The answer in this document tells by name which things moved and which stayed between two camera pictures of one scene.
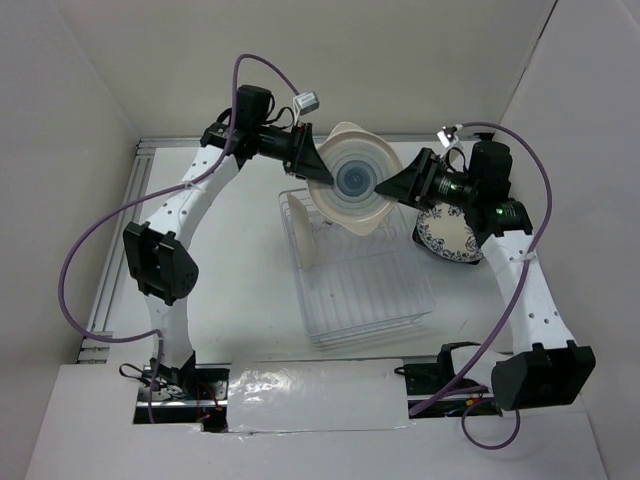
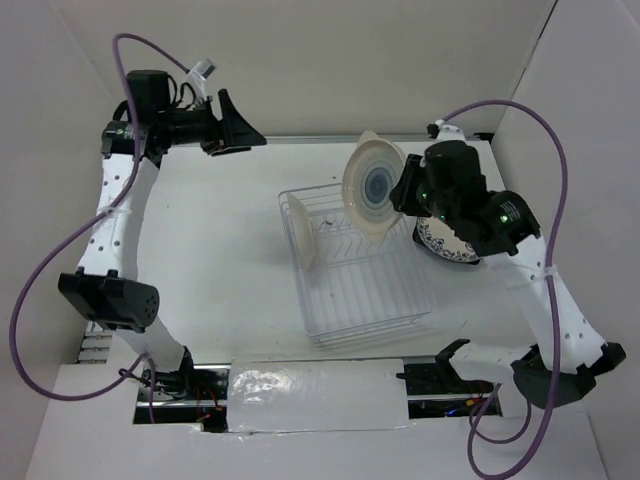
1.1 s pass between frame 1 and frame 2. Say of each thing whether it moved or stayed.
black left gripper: moved
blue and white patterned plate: stayed
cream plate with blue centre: moved
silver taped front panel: stayed
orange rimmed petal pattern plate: stayed
